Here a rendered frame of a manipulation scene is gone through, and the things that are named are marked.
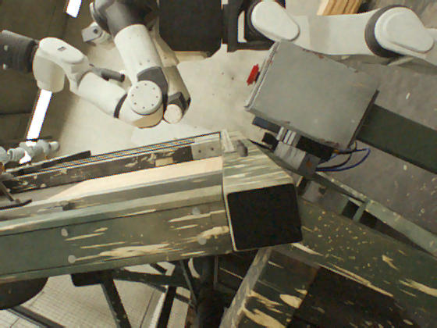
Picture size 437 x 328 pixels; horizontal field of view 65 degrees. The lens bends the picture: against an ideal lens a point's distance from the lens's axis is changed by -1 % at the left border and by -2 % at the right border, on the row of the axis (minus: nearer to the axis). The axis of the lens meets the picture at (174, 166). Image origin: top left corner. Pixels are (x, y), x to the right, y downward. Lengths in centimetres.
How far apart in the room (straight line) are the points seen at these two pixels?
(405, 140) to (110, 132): 637
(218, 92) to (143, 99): 567
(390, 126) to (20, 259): 69
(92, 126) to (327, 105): 649
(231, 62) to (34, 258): 597
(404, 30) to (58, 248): 101
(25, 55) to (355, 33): 89
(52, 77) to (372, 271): 79
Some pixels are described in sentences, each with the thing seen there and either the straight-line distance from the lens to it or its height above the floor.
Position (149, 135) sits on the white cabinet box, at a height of 181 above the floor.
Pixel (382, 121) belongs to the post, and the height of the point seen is 72.
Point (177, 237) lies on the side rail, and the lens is 61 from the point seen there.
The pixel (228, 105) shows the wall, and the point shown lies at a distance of 642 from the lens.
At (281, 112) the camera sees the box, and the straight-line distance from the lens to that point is 57.
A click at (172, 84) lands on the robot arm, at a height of 118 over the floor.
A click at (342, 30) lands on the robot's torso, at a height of 74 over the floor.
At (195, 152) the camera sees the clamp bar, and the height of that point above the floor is 99.
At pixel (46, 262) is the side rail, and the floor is 115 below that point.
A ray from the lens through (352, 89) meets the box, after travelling 60.
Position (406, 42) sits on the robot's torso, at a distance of 114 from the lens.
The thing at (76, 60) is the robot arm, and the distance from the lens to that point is 85.
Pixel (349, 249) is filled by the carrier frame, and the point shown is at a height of 68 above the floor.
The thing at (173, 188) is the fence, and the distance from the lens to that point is 84.
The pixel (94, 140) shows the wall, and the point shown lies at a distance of 695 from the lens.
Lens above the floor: 96
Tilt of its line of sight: 3 degrees up
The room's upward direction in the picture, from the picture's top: 66 degrees counter-clockwise
